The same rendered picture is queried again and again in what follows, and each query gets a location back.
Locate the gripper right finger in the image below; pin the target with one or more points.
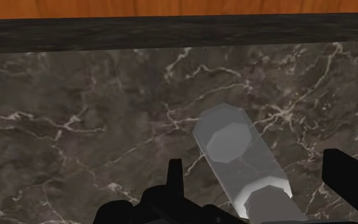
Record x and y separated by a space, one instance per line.
349 176

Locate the clear grey glass bottle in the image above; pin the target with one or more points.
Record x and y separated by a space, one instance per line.
228 141

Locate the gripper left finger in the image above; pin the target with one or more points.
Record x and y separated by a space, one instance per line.
173 180

